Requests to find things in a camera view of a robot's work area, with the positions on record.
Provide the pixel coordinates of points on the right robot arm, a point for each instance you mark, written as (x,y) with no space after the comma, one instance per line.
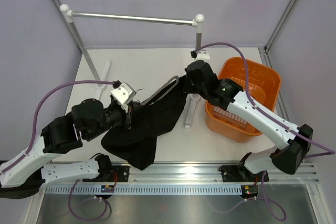
(291,142)

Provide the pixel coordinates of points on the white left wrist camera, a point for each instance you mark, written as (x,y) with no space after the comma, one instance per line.
(123,94)

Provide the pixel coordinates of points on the orange plastic basket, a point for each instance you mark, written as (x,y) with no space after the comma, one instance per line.
(263,84)

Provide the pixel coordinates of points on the white slotted cable duct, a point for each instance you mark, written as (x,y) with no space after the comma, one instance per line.
(85,189)

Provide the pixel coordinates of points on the white clothes hanger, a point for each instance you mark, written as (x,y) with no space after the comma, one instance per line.
(161,92)

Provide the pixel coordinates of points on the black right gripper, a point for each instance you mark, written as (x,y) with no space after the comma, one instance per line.
(187,88)

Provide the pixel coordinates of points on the white metal clothes rack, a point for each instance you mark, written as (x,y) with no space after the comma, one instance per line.
(70,14)

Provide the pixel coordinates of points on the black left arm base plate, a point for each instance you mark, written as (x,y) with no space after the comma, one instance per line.
(120,173)

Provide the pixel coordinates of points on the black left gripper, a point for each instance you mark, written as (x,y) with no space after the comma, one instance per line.
(127,116)

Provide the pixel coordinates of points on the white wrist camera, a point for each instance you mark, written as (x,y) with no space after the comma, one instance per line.
(200,55)
(123,94)

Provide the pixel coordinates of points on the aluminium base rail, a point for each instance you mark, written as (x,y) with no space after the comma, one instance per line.
(202,173)

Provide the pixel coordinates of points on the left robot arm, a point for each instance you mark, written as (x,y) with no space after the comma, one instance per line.
(85,122)

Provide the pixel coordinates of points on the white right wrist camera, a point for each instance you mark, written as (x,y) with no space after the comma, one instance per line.
(200,55)

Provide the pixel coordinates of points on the black shorts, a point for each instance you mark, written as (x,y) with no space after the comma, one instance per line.
(138,144)

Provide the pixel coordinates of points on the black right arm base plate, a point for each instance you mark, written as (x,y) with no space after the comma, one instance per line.
(234,173)

